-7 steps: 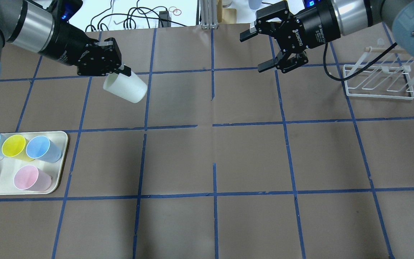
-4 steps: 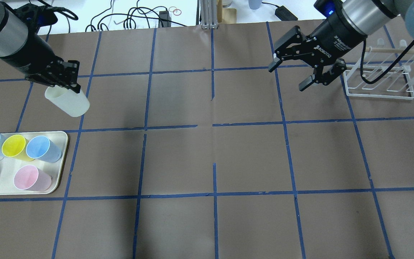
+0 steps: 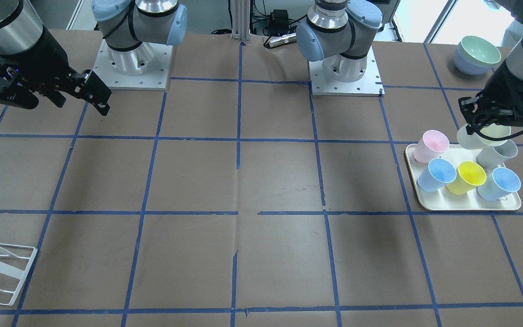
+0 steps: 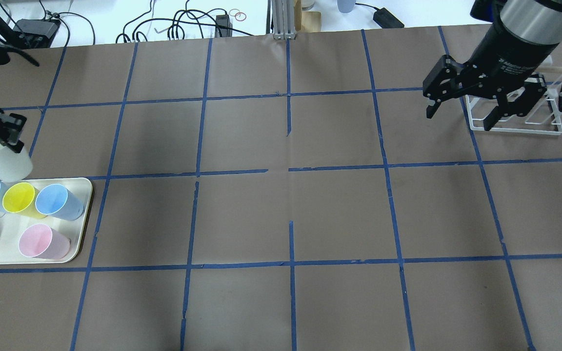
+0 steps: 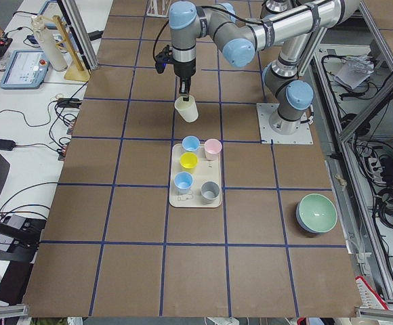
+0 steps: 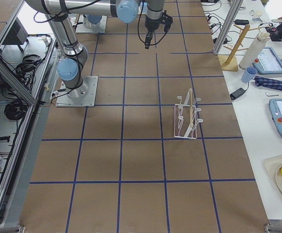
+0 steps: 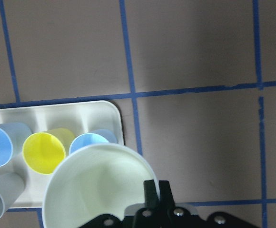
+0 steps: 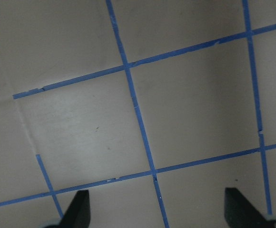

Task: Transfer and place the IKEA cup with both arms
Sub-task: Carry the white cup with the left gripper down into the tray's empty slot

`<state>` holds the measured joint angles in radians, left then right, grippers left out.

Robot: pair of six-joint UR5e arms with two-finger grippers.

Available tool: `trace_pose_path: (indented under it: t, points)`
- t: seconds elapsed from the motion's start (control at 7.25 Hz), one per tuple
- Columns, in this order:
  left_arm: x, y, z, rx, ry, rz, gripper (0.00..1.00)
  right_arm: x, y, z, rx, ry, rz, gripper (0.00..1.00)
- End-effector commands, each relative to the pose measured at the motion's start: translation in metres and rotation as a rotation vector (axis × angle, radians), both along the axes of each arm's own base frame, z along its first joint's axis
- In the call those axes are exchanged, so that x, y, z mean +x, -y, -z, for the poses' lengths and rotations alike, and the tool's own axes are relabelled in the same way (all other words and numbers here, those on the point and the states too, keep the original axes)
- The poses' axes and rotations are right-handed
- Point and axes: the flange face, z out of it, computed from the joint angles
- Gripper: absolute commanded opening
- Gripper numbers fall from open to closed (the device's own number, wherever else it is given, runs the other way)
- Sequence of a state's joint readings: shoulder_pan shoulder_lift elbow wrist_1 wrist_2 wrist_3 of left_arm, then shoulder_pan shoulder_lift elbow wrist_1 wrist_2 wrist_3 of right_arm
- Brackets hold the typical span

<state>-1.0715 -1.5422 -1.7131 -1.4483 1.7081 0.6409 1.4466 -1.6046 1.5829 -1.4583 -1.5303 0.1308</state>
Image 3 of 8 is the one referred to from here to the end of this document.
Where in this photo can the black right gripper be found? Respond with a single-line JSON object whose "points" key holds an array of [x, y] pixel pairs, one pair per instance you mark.
{"points": [[49, 55]]}

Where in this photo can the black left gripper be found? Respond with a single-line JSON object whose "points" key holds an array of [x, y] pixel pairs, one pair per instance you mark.
{"points": [[518, 86]]}

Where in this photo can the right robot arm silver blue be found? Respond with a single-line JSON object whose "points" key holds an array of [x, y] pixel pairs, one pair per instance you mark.
{"points": [[136, 39]]}

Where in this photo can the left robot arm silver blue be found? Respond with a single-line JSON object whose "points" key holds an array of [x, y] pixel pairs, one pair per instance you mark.
{"points": [[345, 29]]}

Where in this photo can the grey cup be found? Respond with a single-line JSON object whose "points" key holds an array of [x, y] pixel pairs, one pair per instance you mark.
{"points": [[495, 156]]}

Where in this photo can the blue cup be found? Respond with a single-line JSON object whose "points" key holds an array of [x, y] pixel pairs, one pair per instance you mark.
{"points": [[438, 173], [499, 183]]}

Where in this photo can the beige cup tray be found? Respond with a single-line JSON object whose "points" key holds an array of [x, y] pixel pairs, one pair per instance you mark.
{"points": [[444, 200]]}

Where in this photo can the yellow cup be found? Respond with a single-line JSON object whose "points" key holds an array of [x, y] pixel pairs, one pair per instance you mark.
{"points": [[469, 176]]}

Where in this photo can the pink cup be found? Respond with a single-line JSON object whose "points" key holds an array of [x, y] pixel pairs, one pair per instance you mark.
{"points": [[431, 145]]}

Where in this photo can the stacked green blue bowls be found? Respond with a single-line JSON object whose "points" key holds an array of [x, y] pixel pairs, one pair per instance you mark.
{"points": [[475, 56]]}

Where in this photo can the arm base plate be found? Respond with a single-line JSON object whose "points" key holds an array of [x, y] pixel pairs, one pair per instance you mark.
{"points": [[145, 68], [340, 76]]}

